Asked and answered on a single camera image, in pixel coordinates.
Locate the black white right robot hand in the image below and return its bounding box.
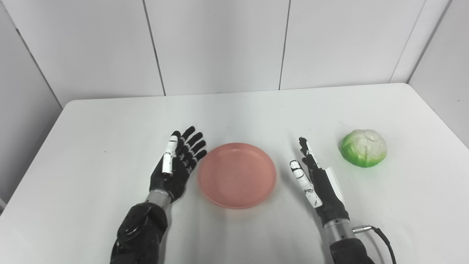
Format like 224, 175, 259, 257
289, 137, 350, 222

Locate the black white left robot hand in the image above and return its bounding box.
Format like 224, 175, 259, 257
149, 126, 207, 203

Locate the green white cabbage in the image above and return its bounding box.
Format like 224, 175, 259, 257
341, 129, 388, 168

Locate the pink round plate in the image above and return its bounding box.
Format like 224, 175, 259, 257
197, 143, 277, 209

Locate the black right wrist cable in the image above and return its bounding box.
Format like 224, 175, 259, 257
352, 225, 397, 264

